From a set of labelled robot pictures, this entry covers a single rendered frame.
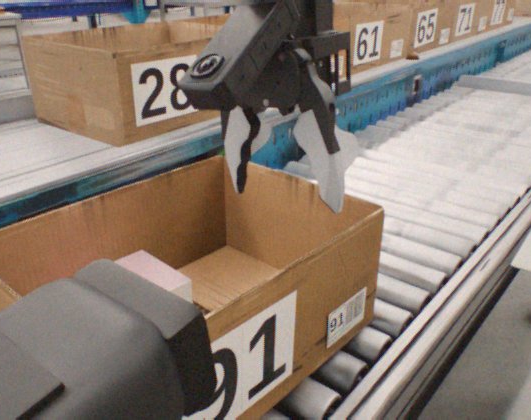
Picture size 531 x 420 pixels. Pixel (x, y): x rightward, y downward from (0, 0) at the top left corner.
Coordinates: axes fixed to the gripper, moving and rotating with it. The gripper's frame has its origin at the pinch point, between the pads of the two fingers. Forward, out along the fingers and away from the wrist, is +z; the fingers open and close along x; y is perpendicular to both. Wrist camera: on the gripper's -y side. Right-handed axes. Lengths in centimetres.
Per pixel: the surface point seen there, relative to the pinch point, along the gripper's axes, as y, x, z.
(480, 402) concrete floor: 96, 7, 99
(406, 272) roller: 34.2, 3.1, 25.1
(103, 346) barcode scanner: -28.5, -15.9, -7.9
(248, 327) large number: -5.5, 0.5, 11.1
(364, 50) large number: 107, 50, -1
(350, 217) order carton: 19.4, 4.1, 10.1
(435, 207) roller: 60, 9, 24
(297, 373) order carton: 2.6, 1.6, 22.5
